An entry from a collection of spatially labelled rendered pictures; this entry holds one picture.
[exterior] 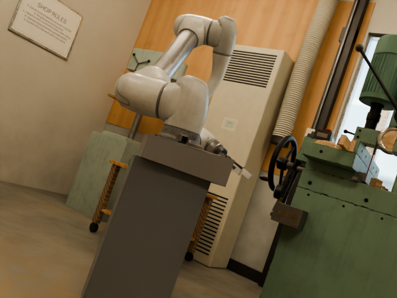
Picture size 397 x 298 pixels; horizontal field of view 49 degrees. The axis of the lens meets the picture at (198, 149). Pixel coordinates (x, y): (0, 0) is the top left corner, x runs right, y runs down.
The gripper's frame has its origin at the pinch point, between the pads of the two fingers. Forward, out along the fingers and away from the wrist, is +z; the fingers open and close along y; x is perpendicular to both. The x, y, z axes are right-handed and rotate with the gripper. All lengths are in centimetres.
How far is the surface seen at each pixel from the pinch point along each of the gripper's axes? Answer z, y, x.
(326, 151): 35, -27, -32
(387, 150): 50, -12, -48
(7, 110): -232, 33, 97
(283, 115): -58, 116, -42
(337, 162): 42, -27, -31
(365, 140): 37, -1, -47
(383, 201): 63, -20, -29
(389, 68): 27, -6, -78
